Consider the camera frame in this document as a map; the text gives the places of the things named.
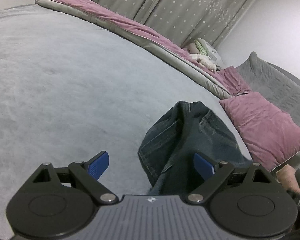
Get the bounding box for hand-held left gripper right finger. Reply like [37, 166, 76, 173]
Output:
[186, 152, 277, 204]

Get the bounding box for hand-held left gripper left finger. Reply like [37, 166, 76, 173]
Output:
[32, 151, 119, 203]

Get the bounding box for dark blue denim jeans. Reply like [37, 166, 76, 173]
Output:
[137, 101, 253, 195]

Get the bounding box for person's right hand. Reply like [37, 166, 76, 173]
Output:
[276, 164, 300, 195]

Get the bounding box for pink pillow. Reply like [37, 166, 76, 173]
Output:
[219, 91, 300, 172]

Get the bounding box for white plush toy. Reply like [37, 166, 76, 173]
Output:
[190, 54, 217, 71]

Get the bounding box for grey pillow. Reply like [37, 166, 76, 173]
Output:
[236, 51, 300, 140]

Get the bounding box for white-green crumpled cloth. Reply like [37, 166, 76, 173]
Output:
[187, 38, 225, 67]

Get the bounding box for pink and grey quilt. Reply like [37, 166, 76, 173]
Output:
[35, 0, 252, 100]

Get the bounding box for grey star-print curtain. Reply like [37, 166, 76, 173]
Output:
[87, 0, 263, 49]

